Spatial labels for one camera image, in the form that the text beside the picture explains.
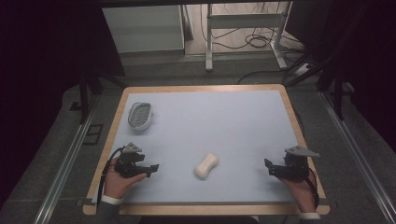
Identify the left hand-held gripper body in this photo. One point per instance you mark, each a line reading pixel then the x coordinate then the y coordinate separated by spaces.
pixel 127 160

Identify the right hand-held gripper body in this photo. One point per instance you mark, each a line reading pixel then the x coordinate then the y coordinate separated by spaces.
pixel 295 165

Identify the grey soap dish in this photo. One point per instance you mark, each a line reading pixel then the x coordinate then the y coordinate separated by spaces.
pixel 140 115

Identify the cream soap bar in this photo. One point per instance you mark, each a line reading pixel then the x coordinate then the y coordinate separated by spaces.
pixel 206 166

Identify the person's left hand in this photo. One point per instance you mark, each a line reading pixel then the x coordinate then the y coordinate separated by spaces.
pixel 116 185

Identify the person's right hand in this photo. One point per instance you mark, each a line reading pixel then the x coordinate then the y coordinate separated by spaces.
pixel 300 193

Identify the wooden table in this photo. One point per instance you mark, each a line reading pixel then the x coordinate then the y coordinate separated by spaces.
pixel 202 210

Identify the light blue table mat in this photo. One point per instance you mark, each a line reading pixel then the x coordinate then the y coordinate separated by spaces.
pixel 211 124

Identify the black stand legs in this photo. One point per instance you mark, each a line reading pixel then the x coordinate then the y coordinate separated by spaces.
pixel 87 90

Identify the white power strip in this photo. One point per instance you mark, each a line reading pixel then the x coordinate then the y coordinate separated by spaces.
pixel 301 70

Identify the black curtain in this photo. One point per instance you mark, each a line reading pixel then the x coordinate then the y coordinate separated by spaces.
pixel 358 46
pixel 46 56

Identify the white cabinet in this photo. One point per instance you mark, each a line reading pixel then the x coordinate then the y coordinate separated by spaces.
pixel 146 28

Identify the white metal stand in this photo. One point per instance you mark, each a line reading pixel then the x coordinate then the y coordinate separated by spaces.
pixel 244 21

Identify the aluminium floor rail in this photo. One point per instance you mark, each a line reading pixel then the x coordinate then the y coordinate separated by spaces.
pixel 62 174
pixel 358 155

